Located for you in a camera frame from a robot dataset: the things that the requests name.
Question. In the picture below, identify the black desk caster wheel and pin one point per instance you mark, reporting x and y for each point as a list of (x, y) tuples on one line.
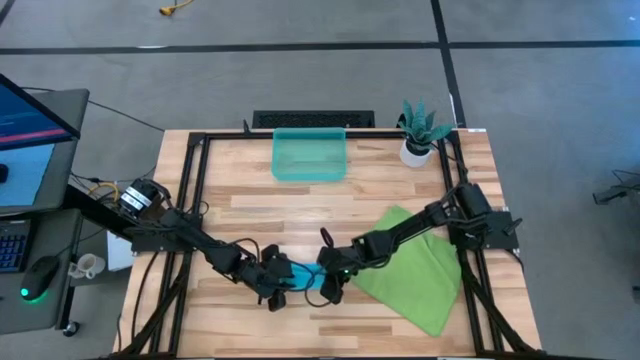
[(71, 328)]

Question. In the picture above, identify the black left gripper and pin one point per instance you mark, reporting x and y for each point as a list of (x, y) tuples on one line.
[(270, 275)]

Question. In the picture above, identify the black computer mouse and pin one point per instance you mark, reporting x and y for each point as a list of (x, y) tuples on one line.
[(39, 277)]

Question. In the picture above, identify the green microfiber towel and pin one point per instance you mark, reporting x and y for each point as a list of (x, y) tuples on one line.
[(415, 295)]

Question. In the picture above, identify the artificial plant in white pot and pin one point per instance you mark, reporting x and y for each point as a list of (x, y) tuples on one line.
[(419, 137)]

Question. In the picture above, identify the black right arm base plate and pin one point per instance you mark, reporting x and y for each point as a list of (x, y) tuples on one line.
[(502, 241)]

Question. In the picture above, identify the computer monitor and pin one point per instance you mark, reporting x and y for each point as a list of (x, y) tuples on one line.
[(30, 125)]

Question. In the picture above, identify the grey computer desk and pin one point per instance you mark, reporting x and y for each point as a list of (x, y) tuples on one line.
[(30, 317)]

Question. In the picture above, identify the white box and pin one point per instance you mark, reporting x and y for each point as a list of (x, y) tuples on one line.
[(119, 257)]

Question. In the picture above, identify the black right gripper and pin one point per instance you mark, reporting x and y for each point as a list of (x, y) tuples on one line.
[(350, 257)]

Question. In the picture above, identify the blue microfiber towel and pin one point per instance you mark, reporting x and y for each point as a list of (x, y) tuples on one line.
[(307, 277)]

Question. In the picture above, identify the black backlit keyboard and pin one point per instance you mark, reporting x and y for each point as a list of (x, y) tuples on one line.
[(12, 247)]

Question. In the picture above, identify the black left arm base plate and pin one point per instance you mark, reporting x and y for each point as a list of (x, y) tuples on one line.
[(150, 244)]

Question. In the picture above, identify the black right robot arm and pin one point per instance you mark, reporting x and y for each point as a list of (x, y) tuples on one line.
[(425, 220)]

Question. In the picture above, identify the black aluminium table frame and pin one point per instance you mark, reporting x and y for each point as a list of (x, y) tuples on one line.
[(189, 150)]

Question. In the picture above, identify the white mug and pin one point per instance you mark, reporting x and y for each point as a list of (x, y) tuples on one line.
[(89, 265)]

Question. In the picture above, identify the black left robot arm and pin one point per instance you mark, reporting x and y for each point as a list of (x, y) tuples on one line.
[(200, 240)]

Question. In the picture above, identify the teal translucent plastic basket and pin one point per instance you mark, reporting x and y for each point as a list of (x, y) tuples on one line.
[(310, 155)]

